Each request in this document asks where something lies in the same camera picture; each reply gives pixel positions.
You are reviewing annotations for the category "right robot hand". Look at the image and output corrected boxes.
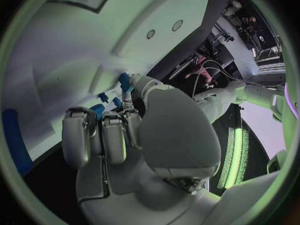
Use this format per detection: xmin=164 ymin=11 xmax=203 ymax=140
xmin=60 ymin=74 xmax=223 ymax=225

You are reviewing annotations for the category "blue plug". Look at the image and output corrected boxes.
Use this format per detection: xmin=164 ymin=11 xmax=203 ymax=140
xmin=118 ymin=72 xmax=136 ymax=97

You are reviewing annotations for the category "white task board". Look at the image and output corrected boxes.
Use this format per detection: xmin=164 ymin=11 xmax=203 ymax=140
xmin=2 ymin=0 xmax=224 ymax=164

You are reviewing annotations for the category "glowing light bar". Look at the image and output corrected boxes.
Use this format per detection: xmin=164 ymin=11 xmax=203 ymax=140
xmin=216 ymin=123 xmax=251 ymax=191

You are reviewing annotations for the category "workshop desk with equipment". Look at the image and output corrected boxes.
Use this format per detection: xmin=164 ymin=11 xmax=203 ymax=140
xmin=211 ymin=12 xmax=284 ymax=74

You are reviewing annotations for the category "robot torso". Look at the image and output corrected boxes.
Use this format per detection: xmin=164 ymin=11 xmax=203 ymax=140
xmin=280 ymin=81 xmax=300 ymax=123

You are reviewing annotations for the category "thick blue cylinder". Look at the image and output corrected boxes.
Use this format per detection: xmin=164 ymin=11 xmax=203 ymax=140
xmin=1 ymin=108 xmax=34 ymax=176

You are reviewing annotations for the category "white cable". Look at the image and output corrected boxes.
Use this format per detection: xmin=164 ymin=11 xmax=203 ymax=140
xmin=191 ymin=59 xmax=247 ymax=99
xmin=191 ymin=67 xmax=245 ymax=100

